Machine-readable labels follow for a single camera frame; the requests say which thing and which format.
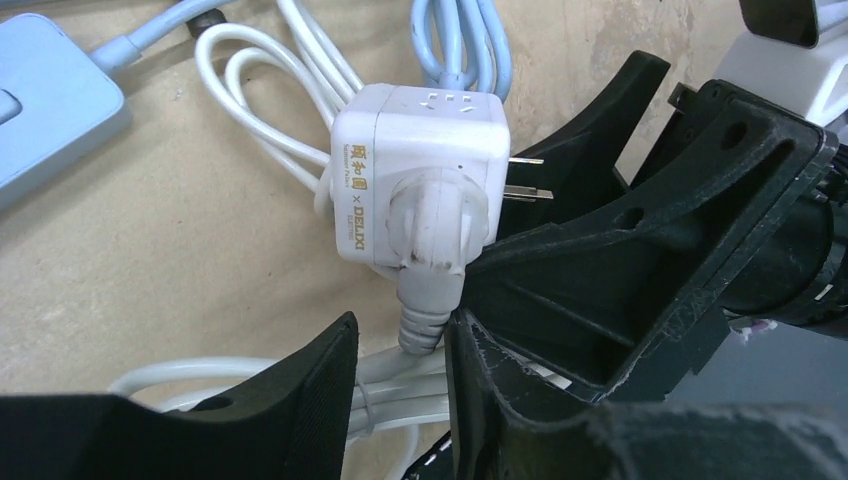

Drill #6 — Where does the light blue power strip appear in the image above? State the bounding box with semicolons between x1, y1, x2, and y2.
1;13;131;208

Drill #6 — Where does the white angled plug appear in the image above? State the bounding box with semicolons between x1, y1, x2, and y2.
386;168;489;356

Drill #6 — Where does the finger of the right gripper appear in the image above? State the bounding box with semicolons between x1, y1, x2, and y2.
497;51;670;240

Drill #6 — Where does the white cube socket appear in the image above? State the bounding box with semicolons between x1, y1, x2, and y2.
330;84;554;268

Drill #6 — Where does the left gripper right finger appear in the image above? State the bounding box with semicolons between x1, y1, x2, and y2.
445;311;847;479

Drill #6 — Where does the white cord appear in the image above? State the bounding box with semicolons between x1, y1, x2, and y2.
109;0;465;480

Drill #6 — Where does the light blue coiled cord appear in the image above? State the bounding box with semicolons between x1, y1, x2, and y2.
89;0;515;104

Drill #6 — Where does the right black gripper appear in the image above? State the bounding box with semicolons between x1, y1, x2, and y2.
460;80;847;402

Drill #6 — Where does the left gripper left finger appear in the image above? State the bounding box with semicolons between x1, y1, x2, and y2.
1;313;359;479

